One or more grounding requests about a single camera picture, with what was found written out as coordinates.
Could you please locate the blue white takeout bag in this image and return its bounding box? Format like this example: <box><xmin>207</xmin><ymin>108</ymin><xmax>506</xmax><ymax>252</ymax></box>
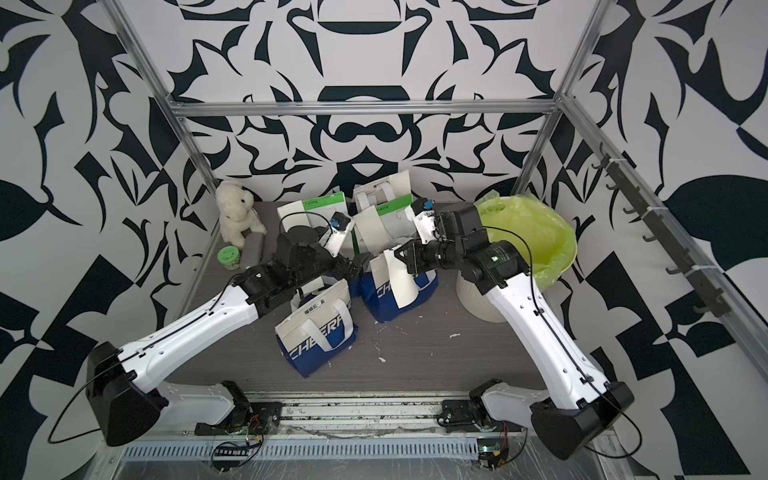
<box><xmin>275</xmin><ymin>277</ymin><xmax>358</xmax><ymax>378</ymax></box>
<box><xmin>353</xmin><ymin>171</ymin><xmax>412</xmax><ymax>211</ymax></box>
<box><xmin>359</xmin><ymin>249</ymin><xmax>439</xmax><ymax>323</ymax></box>

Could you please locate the white receipt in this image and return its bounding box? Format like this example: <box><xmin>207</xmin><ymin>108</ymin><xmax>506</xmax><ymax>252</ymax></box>
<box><xmin>277</xmin><ymin>200</ymin><xmax>311</xmax><ymax>233</ymax></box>
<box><xmin>383</xmin><ymin>249</ymin><xmax>419</xmax><ymax>308</ymax></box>
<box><xmin>354</xmin><ymin>206</ymin><xmax>392</xmax><ymax>255</ymax></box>

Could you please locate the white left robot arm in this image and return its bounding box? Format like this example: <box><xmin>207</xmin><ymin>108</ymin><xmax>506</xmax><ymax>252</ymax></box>
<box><xmin>85</xmin><ymin>220</ymin><xmax>361</xmax><ymax>447</ymax></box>

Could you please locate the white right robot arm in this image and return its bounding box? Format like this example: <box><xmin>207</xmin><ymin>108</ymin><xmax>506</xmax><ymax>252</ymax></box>
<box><xmin>392</xmin><ymin>199</ymin><xmax>634</xmax><ymax>460</ymax></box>

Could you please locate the green white right takeout bag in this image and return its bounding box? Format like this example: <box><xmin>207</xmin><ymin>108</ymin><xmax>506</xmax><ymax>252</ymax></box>
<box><xmin>353</xmin><ymin>194</ymin><xmax>416</xmax><ymax>255</ymax></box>

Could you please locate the green white takeout bag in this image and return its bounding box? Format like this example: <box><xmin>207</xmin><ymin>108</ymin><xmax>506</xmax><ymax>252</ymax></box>
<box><xmin>353</xmin><ymin>194</ymin><xmax>416</xmax><ymax>255</ymax></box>
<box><xmin>301</xmin><ymin>192</ymin><xmax>349</xmax><ymax>230</ymax></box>

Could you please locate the blue white front takeout bag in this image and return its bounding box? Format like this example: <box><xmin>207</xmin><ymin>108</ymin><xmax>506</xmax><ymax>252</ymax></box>
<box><xmin>275</xmin><ymin>277</ymin><xmax>358</xmax><ymax>378</ymax></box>

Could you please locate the green white left takeout bag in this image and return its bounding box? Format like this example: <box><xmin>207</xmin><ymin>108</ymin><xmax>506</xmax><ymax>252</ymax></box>
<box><xmin>301</xmin><ymin>192</ymin><xmax>349</xmax><ymax>230</ymax></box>

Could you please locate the white receipt on green bag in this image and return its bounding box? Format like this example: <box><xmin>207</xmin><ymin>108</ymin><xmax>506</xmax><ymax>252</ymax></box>
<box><xmin>354</xmin><ymin>206</ymin><xmax>392</xmax><ymax>255</ymax></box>

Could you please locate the cream ribbed trash bin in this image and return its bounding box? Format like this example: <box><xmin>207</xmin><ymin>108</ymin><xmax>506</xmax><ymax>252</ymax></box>
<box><xmin>456</xmin><ymin>272</ymin><xmax>506</xmax><ymax>324</ymax></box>

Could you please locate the grey felt pouch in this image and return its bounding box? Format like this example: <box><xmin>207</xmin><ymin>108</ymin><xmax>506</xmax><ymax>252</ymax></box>
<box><xmin>240</xmin><ymin>232</ymin><xmax>265</xmax><ymax>271</ymax></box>

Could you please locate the green round lid jar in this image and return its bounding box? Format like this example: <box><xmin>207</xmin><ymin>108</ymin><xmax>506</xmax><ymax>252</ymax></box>
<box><xmin>216</xmin><ymin>245</ymin><xmax>241</xmax><ymax>271</ymax></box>

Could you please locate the white plush bear toy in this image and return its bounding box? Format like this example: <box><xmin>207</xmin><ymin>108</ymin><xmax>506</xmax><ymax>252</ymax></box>
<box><xmin>215</xmin><ymin>180</ymin><xmax>267</xmax><ymax>250</ymax></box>

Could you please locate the green plastic bin liner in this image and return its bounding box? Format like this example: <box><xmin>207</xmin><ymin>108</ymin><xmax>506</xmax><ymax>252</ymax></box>
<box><xmin>474</xmin><ymin>191</ymin><xmax>577</xmax><ymax>290</ymax></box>

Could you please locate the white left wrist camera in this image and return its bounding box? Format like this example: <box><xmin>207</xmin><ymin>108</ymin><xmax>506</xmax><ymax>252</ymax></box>
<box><xmin>324</xmin><ymin>212</ymin><xmax>355</xmax><ymax>259</ymax></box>

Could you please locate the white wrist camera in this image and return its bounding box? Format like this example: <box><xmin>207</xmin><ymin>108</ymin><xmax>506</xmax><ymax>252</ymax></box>
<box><xmin>324</xmin><ymin>212</ymin><xmax>355</xmax><ymax>259</ymax></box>
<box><xmin>410</xmin><ymin>198</ymin><xmax>436</xmax><ymax>245</ymax></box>

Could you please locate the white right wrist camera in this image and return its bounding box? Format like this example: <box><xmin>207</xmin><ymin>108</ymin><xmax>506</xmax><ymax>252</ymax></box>
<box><xmin>410</xmin><ymin>198</ymin><xmax>436</xmax><ymax>245</ymax></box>

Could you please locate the grey wall hook rail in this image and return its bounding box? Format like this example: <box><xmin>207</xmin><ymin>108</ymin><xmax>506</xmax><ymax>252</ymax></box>
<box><xmin>594</xmin><ymin>143</ymin><xmax>743</xmax><ymax>317</ymax></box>

